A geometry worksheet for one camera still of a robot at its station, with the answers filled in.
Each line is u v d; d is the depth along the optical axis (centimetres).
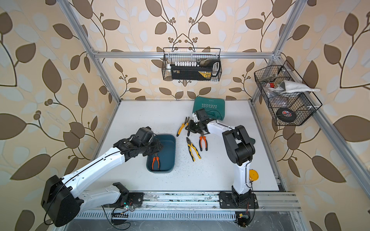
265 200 77
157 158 87
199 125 78
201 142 96
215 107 110
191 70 82
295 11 72
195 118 90
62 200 38
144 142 62
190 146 94
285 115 72
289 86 63
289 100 72
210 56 91
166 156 87
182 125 99
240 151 52
